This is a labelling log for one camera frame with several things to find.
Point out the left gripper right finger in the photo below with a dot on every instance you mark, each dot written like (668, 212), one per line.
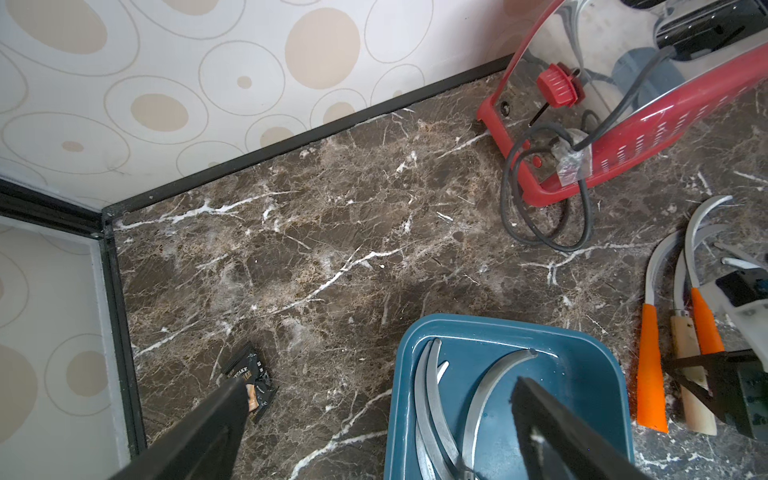
(555, 444)

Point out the teal rectangular storage tray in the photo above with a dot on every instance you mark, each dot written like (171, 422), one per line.
(575, 368)

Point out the small black plug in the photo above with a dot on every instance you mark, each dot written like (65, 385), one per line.
(248, 365)

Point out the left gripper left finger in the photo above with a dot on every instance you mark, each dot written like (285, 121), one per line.
(204, 445)

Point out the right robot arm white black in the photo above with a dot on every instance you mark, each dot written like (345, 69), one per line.
(742, 297)

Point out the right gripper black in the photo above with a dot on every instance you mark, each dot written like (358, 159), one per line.
(731, 384)

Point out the red polka dot toaster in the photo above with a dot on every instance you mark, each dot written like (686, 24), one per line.
(647, 70)

